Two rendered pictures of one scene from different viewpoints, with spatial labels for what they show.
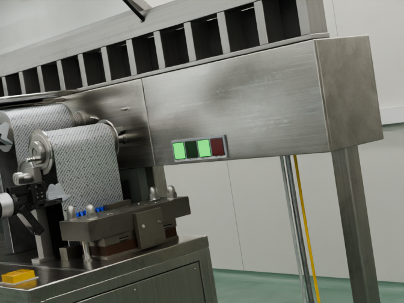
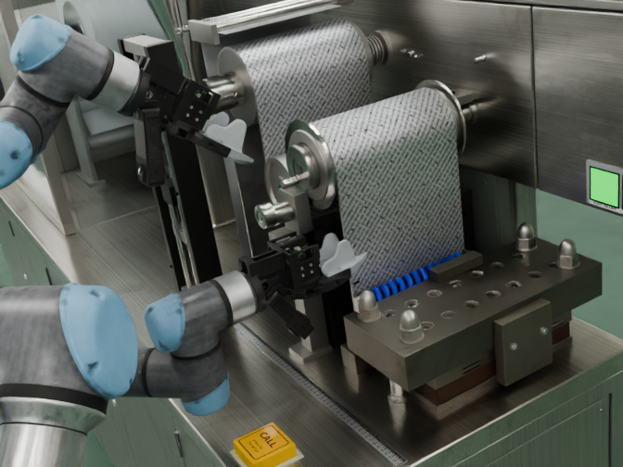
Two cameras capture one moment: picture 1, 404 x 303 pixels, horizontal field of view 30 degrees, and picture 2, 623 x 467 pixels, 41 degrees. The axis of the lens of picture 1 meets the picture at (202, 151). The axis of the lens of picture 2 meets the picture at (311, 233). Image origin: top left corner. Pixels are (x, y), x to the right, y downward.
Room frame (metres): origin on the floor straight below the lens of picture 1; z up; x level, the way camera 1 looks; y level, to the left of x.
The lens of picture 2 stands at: (1.22, 0.22, 1.68)
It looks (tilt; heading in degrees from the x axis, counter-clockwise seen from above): 24 degrees down; 14
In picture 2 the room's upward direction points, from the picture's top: 9 degrees counter-clockwise
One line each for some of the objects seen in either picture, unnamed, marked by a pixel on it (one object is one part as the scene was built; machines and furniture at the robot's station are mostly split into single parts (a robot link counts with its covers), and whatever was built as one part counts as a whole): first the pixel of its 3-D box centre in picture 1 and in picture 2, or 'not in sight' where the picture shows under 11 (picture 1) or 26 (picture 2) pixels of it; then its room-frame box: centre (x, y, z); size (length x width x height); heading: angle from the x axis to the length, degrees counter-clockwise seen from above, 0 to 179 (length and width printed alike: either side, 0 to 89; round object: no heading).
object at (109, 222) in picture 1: (127, 217); (476, 305); (2.40, 0.27, 1.00); 0.40 x 0.16 x 0.06; 132
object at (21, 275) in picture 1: (18, 276); (264, 448); (2.15, 0.58, 0.91); 0.07 x 0.07 x 0.02; 42
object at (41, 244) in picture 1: (35, 214); (297, 276); (2.43, 0.56, 1.05); 0.06 x 0.05 x 0.31; 132
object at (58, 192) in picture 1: (59, 192); (345, 256); (2.36, 0.46, 1.12); 0.09 x 0.03 x 0.06; 131
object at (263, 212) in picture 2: (18, 178); (265, 215); (2.40, 0.59, 1.18); 0.04 x 0.02 x 0.04; 42
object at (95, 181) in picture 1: (91, 186); (405, 228); (2.46, 0.38, 1.11); 0.23 x 0.01 x 0.18; 132
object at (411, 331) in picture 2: (90, 211); (410, 323); (2.26, 0.36, 1.05); 0.04 x 0.04 x 0.04
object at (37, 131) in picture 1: (40, 151); (310, 165); (2.43, 0.51, 1.25); 0.15 x 0.01 x 0.15; 42
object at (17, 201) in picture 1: (26, 198); (281, 273); (2.31, 0.55, 1.12); 0.12 x 0.08 x 0.09; 132
